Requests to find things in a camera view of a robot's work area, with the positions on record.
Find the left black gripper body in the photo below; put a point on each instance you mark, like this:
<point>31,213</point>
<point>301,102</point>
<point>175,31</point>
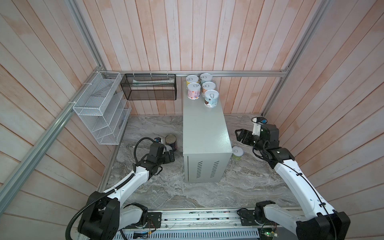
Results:
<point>165,158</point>

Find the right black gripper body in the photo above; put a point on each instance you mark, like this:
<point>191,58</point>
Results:
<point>258,145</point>

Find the orange can pull-tab lid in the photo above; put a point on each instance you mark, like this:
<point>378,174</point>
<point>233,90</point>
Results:
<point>208,86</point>

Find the pink can pull-tab lid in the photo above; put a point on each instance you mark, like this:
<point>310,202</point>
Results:
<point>193,91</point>

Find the green white can pull-tab lid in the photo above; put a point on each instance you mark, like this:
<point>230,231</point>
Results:
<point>205,77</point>

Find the yellow can pull-tab lid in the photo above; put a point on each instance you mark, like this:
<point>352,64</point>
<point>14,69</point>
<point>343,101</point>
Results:
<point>190,79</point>

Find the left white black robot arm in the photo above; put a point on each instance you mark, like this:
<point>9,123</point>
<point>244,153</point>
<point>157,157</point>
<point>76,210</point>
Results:
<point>105,213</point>

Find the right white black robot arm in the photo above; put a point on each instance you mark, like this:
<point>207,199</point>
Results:
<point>319,219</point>

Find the grey metal cabinet counter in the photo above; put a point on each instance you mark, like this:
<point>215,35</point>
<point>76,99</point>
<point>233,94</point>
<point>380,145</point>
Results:
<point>207,147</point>

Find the tall can white plastic lid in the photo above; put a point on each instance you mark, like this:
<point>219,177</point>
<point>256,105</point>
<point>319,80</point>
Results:
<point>168,148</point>

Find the dark can with brown lid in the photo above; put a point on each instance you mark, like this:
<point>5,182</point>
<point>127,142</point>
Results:
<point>171,140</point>

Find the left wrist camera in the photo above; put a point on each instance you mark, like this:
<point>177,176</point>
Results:
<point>158,139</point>

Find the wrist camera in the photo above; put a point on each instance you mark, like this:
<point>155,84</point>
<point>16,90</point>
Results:
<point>258,122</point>
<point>158,139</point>

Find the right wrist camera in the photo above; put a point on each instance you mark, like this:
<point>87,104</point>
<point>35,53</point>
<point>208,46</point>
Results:
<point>258,122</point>

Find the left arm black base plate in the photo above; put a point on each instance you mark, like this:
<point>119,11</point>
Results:
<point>151,220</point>

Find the white wire mesh shelf rack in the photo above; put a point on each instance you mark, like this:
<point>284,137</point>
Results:
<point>103,109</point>

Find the black wire mesh basket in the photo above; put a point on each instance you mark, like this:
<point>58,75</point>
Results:
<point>149,87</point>

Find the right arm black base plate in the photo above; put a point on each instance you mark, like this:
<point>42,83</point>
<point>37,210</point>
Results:
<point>247,217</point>

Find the horizontal aluminium frame bar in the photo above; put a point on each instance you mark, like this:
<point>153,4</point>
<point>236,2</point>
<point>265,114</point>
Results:
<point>216,73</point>

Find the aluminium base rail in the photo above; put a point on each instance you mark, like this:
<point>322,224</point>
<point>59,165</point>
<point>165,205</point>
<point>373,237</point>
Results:
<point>203,219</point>

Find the left aluminium frame bar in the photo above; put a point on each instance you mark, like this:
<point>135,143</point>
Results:
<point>19,176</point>

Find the right aluminium frame post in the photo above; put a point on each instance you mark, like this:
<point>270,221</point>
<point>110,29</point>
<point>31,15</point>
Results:
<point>321,10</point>

